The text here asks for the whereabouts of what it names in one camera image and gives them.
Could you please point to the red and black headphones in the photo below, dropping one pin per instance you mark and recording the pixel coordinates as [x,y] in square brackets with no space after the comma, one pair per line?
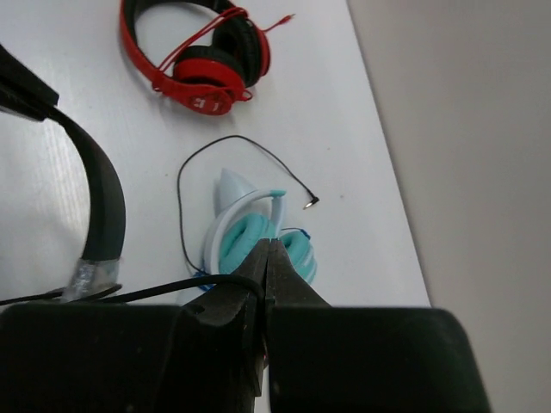
[214,67]

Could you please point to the teal and white headphones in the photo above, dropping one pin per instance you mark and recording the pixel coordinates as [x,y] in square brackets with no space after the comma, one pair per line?
[245,215]

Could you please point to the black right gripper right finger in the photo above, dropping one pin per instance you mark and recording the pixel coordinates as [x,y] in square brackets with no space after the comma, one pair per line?
[292,309]

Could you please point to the black taped headphones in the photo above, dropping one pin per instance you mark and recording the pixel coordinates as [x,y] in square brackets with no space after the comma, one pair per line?
[26,95]

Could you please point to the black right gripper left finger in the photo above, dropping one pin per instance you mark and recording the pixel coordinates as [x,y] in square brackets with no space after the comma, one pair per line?
[222,350]

